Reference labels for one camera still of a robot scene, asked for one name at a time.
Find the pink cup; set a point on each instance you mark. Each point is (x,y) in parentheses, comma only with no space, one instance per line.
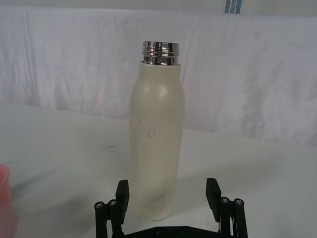
(5,198)

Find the white curtain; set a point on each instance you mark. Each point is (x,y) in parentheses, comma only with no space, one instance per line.
(74,64)

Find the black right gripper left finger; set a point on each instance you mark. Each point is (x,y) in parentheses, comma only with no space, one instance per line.
(123,198)

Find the grey striped post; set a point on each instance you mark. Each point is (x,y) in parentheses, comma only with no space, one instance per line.
(232,6)

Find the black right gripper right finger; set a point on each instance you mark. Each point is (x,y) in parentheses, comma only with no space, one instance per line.
(213,196)

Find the cream vacuum bottle steel neck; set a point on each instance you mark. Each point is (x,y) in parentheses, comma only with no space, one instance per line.
(157,138)

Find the white table cloth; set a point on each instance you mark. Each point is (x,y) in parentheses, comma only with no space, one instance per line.
(62,153)

